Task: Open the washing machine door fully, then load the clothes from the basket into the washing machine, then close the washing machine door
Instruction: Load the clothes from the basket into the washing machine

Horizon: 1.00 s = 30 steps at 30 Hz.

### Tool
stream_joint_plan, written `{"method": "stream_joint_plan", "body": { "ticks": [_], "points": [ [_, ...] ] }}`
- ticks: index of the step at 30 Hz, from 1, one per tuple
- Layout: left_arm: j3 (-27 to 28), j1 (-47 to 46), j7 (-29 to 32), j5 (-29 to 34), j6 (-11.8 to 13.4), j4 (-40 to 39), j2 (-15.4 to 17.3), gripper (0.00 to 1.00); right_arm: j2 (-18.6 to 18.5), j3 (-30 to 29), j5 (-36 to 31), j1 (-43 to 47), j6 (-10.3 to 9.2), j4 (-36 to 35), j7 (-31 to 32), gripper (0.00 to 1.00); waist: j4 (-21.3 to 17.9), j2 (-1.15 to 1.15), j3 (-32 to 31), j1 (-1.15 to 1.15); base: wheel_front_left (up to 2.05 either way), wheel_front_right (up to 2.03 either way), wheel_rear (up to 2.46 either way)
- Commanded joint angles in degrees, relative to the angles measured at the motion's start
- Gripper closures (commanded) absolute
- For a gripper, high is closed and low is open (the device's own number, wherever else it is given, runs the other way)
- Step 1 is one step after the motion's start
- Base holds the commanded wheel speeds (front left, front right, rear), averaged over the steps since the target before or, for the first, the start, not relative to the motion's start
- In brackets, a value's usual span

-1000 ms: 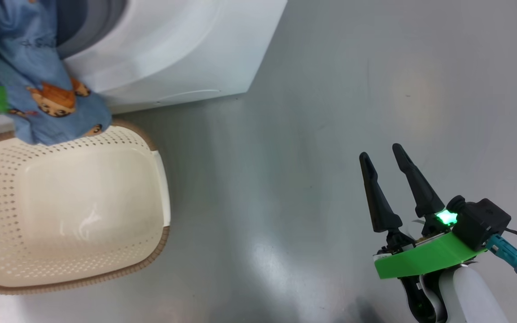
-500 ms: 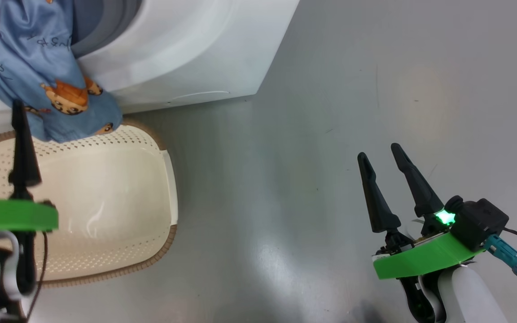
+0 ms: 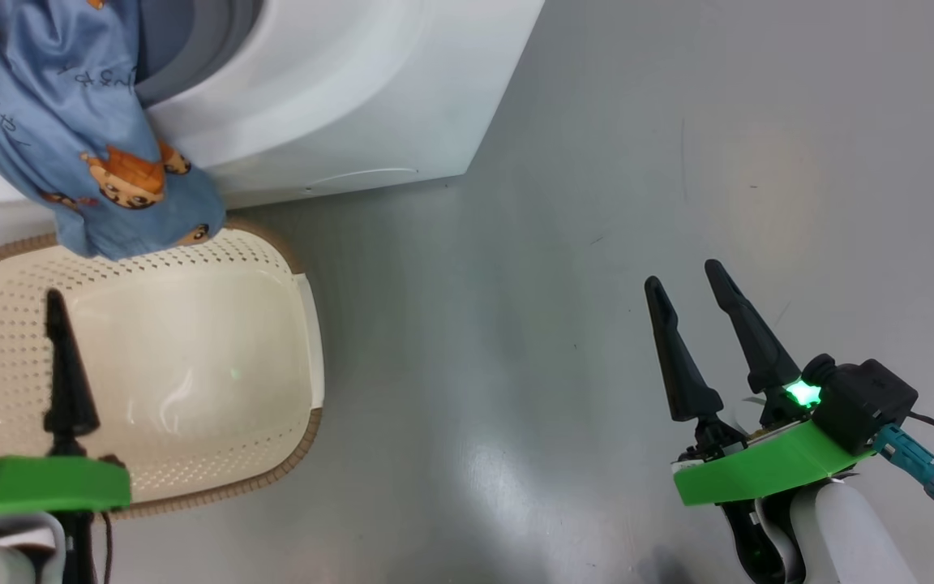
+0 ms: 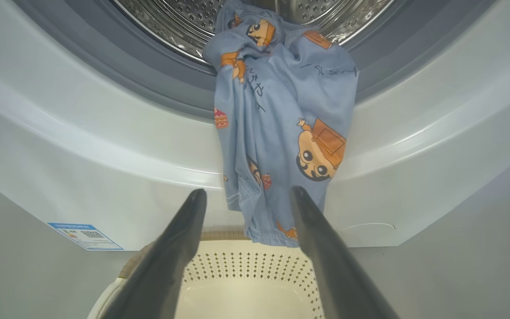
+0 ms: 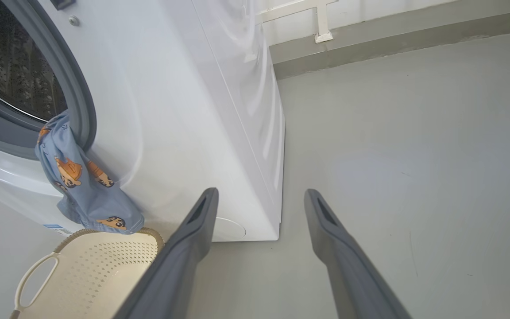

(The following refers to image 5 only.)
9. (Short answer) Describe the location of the round white filter cover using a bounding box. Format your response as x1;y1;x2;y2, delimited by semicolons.
213;217;247;242

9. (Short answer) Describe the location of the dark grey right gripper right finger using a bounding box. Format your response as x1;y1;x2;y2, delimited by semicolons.
305;189;413;319

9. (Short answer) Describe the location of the white washing machine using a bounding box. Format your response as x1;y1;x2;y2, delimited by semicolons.
0;0;286;242

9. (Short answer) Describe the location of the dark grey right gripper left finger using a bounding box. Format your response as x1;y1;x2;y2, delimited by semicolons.
113;187;219;319

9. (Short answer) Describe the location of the blue cartoon print garment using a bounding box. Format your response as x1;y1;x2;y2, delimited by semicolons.
35;111;145;234

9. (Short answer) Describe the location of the cream perforated laundry basket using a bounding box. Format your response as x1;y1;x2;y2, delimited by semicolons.
9;227;165;319

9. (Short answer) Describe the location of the white metal frame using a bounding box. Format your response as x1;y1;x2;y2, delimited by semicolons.
255;0;339;43

